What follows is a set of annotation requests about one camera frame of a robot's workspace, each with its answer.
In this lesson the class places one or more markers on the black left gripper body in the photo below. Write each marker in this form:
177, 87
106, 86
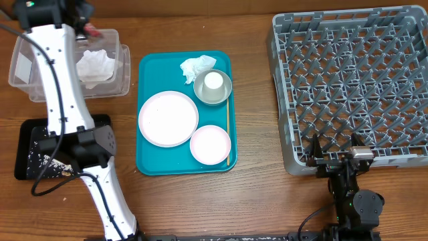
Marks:
83, 10

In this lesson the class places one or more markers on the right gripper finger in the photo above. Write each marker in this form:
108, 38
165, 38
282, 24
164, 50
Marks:
316, 152
356, 141

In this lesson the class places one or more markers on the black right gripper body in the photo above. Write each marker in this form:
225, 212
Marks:
326, 169

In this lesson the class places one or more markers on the red snack wrapper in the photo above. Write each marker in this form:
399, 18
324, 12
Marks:
91, 32

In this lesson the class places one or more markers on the white napkin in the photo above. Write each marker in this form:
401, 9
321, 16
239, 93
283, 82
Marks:
95, 67

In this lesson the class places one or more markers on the white tissue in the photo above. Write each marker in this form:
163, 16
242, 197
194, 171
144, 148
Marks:
192, 67

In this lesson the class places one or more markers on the large white plate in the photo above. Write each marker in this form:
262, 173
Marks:
168, 119

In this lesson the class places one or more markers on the pile of white rice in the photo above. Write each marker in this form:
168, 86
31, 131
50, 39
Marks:
37, 161

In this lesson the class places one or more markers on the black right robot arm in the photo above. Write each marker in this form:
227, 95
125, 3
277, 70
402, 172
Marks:
357, 210

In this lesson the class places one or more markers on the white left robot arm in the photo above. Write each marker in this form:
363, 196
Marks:
51, 27

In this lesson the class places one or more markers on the clear plastic bin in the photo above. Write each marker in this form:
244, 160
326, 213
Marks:
24, 71

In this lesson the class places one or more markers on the grey dish rack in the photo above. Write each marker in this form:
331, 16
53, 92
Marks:
355, 71

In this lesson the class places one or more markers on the teal serving tray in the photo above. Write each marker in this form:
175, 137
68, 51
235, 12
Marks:
161, 72

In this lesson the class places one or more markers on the wooden chopstick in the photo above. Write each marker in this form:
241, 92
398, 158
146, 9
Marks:
228, 134

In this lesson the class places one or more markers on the small white plate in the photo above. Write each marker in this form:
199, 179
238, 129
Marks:
210, 145

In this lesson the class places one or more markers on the white paper cup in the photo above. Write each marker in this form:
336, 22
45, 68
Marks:
213, 87

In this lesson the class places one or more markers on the grey bowl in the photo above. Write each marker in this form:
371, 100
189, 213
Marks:
198, 83

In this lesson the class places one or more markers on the black tray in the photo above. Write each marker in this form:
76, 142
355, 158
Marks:
31, 132

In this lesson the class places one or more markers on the small brown food scrap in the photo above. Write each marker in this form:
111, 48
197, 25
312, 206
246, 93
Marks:
66, 174

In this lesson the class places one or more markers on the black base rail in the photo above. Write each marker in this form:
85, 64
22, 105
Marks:
292, 236

